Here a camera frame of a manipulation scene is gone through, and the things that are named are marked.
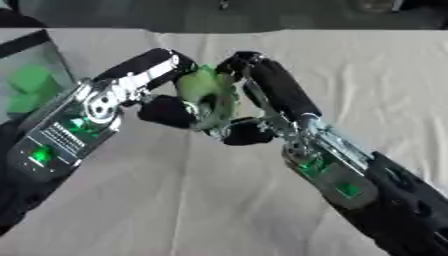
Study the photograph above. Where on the black box with white inside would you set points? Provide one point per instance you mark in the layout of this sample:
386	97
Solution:
29	73

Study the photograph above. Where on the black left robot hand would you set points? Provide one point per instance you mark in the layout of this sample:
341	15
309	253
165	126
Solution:
157	68

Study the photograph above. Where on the green toy fruit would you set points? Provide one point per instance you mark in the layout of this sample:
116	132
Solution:
207	96

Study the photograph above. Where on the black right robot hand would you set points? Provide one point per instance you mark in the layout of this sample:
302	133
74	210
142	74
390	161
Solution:
284	90

